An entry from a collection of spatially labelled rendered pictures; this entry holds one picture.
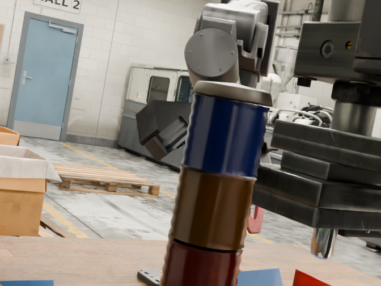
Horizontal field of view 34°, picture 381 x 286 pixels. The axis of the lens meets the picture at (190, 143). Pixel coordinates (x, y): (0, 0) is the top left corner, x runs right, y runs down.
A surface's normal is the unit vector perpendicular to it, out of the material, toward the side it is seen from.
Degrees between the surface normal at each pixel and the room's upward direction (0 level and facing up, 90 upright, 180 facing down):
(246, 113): 76
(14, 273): 0
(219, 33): 71
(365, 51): 90
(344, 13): 90
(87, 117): 90
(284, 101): 90
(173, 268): 104
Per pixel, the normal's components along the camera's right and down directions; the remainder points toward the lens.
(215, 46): -0.09, -0.29
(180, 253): -0.55, -0.29
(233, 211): 0.51, -0.10
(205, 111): -0.63, 0.18
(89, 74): 0.48, 0.15
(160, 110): 0.51, -0.34
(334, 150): -0.83, -0.11
